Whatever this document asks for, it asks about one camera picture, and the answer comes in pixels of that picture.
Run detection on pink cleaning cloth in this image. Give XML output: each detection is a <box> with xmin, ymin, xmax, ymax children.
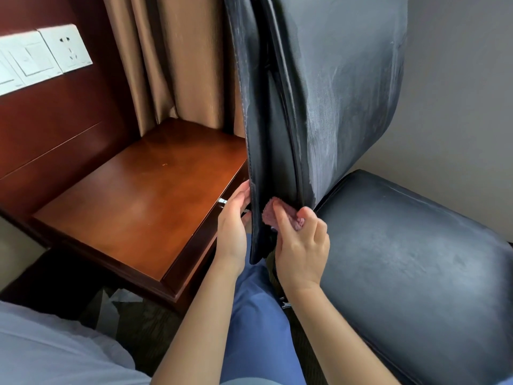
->
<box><xmin>261</xmin><ymin>197</ymin><xmax>305</xmax><ymax>233</ymax></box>

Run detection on dark wooden wall panel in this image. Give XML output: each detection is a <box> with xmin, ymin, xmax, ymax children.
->
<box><xmin>0</xmin><ymin>0</ymin><xmax>141</xmax><ymax>249</ymax></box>

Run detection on beige curtain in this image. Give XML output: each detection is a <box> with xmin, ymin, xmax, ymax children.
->
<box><xmin>102</xmin><ymin>0</ymin><xmax>246</xmax><ymax>137</ymax></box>

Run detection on light blue shirt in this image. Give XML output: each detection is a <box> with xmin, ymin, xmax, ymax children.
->
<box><xmin>222</xmin><ymin>376</ymin><xmax>513</xmax><ymax>385</ymax></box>

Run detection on person's left hand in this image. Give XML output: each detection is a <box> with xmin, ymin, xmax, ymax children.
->
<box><xmin>214</xmin><ymin>180</ymin><xmax>252</xmax><ymax>277</ymax></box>

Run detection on brown wooden nightstand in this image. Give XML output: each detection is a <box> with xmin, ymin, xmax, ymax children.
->
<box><xmin>32</xmin><ymin>118</ymin><xmax>251</xmax><ymax>315</ymax></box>

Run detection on white plastic bag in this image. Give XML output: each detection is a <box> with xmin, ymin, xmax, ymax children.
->
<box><xmin>82</xmin><ymin>288</ymin><xmax>145</xmax><ymax>341</ymax></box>

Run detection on white small wall switch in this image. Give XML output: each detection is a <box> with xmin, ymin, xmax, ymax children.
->
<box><xmin>0</xmin><ymin>30</ymin><xmax>64</xmax><ymax>87</ymax></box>

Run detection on blue trousers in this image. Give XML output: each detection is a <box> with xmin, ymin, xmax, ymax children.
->
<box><xmin>219</xmin><ymin>234</ymin><xmax>307</xmax><ymax>385</ymax></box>

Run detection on black leather chair backrest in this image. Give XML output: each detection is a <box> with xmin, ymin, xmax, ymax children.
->
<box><xmin>223</xmin><ymin>0</ymin><xmax>409</xmax><ymax>265</ymax></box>

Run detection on person's right hand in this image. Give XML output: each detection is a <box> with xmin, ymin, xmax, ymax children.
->
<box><xmin>272</xmin><ymin>204</ymin><xmax>331</xmax><ymax>295</ymax></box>

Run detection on person's left forearm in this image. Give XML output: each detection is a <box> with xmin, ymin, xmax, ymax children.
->
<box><xmin>150</xmin><ymin>262</ymin><xmax>241</xmax><ymax>385</ymax></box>

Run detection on person's right forearm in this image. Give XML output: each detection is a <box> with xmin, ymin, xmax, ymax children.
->
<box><xmin>286</xmin><ymin>284</ymin><xmax>401</xmax><ymax>385</ymax></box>

